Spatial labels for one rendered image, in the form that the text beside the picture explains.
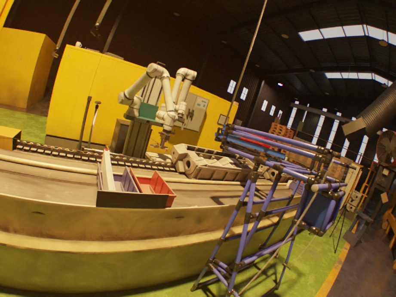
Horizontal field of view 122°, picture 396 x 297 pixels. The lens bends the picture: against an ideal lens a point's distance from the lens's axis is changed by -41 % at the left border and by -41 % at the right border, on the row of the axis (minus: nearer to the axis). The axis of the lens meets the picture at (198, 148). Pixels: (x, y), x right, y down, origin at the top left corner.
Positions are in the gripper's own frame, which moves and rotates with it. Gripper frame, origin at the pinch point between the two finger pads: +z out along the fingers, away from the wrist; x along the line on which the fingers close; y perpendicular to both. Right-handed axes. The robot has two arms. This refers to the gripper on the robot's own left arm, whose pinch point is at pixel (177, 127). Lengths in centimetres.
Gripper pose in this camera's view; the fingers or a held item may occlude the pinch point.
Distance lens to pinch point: 226.8
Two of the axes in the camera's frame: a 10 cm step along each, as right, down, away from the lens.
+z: -2.0, 9.5, -2.2
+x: 7.9, 2.9, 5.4
